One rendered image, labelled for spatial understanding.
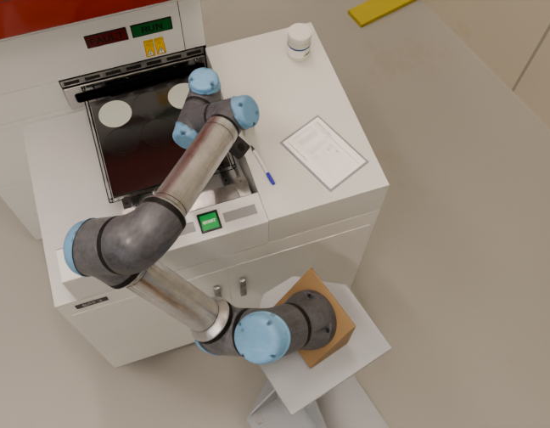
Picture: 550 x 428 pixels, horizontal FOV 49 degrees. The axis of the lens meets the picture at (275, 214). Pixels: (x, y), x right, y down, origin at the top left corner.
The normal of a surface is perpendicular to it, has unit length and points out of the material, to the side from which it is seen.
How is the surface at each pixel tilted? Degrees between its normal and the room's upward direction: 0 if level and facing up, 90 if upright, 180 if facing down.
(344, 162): 0
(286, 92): 0
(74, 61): 90
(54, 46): 90
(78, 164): 0
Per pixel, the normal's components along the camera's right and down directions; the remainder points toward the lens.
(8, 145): 0.32, 0.85
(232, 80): 0.02, -0.45
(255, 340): -0.50, 0.06
